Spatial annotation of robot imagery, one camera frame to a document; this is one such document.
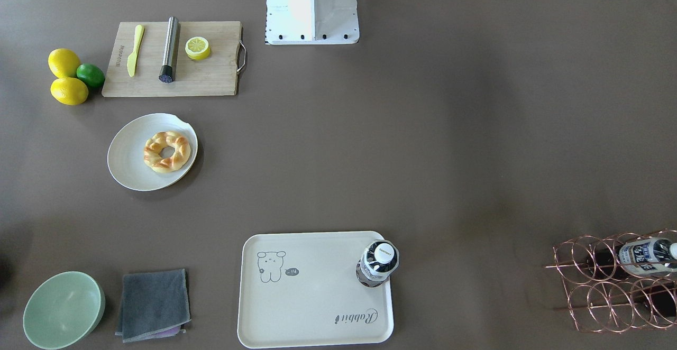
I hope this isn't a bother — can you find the twisted glazed donut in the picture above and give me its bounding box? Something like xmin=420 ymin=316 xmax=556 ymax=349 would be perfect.
xmin=143 ymin=131 xmax=193 ymax=173

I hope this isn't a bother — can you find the white plate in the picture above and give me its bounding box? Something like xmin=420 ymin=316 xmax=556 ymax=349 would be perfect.
xmin=108 ymin=113 xmax=199 ymax=191

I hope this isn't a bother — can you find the dark tea bottle on tray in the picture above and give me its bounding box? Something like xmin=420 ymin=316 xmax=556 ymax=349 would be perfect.
xmin=355 ymin=239 xmax=400 ymax=288

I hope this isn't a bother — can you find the cream rabbit tray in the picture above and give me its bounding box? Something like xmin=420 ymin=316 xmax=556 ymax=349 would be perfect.
xmin=237 ymin=231 xmax=394 ymax=348

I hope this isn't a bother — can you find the half lemon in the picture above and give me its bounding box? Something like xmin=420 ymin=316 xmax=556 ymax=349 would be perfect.
xmin=185 ymin=36 xmax=211 ymax=60

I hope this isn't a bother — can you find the steel cylinder muddler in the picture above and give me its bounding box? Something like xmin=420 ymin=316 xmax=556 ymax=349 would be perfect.
xmin=159 ymin=16 xmax=180 ymax=84

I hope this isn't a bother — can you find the wooden cutting board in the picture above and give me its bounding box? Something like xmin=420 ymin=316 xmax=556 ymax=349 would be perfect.
xmin=102 ymin=20 xmax=246 ymax=98

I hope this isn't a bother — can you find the yellow plastic knife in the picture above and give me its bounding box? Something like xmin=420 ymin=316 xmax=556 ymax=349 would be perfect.
xmin=126 ymin=24 xmax=145 ymax=77

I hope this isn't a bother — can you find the green lime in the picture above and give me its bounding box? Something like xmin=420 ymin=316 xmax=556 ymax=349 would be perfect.
xmin=76 ymin=63 xmax=106 ymax=88

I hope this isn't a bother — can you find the yellow lemon outer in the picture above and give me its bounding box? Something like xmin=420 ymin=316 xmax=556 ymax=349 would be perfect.
xmin=50 ymin=77 xmax=89 ymax=106

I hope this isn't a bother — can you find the yellow lemon near board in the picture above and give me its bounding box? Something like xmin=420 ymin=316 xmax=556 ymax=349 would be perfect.
xmin=48 ymin=48 xmax=81 ymax=78

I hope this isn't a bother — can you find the green bowl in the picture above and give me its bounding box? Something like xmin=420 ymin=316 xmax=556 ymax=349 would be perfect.
xmin=23 ymin=271 xmax=106 ymax=349

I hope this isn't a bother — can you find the bottle in rack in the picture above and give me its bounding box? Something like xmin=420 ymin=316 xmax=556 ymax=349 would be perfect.
xmin=617 ymin=237 xmax=676 ymax=277

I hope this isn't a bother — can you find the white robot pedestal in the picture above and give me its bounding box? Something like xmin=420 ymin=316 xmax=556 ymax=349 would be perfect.
xmin=264 ymin=0 xmax=360 ymax=45

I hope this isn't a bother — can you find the copper wire bottle rack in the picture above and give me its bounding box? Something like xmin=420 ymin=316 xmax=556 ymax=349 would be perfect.
xmin=550 ymin=229 xmax=675 ymax=333

